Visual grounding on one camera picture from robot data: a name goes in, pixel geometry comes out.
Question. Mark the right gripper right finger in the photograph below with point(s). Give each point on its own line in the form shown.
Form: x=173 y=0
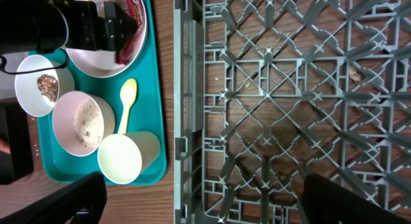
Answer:
x=326 y=202

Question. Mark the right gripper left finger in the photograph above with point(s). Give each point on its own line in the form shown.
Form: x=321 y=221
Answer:
x=83 y=201

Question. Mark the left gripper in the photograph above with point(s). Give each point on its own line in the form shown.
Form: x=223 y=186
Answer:
x=88 y=31

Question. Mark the red snack wrapper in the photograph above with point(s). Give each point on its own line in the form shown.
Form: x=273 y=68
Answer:
x=133 y=24

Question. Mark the white bowl with food scraps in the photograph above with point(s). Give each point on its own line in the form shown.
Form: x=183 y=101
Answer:
x=40 y=83

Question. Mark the pink bowl with rice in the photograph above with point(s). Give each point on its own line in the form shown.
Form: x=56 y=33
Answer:
x=81 y=121

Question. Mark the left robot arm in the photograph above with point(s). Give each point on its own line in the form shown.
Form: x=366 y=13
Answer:
x=47 y=25

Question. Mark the grey dishwasher rack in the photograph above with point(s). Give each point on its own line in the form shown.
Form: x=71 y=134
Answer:
x=268 y=91

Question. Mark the large white plate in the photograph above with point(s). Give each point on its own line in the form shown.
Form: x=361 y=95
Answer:
x=104 y=64

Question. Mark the white cup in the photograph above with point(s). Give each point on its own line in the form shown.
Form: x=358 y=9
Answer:
x=124 y=157

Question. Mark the yellow plastic spoon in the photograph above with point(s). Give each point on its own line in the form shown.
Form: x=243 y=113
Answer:
x=128 y=94

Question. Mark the black tray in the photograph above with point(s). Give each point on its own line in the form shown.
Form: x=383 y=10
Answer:
x=16 y=156

